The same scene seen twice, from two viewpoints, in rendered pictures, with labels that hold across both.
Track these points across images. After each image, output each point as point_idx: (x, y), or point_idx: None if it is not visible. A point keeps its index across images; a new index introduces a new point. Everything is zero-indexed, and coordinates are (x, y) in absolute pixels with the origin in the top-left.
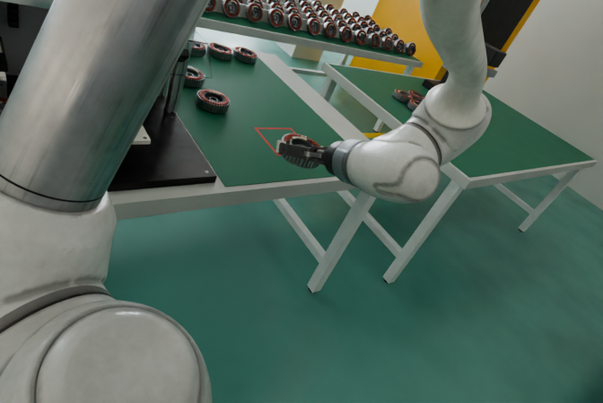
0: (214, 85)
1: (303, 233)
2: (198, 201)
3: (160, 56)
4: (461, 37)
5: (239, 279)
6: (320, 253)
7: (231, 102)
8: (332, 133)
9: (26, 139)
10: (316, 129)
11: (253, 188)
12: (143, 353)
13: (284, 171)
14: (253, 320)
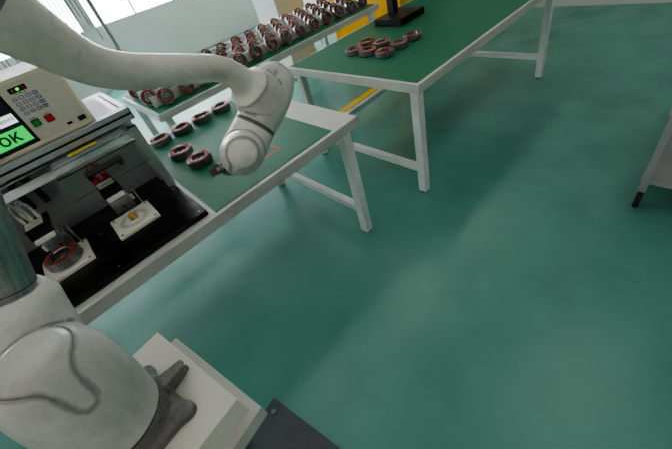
0: (201, 146)
1: (336, 197)
2: (203, 231)
3: None
4: (138, 81)
5: (312, 253)
6: (353, 203)
7: (215, 150)
8: (293, 123)
9: None
10: (280, 128)
11: (235, 201)
12: (35, 347)
13: (256, 176)
14: (331, 274)
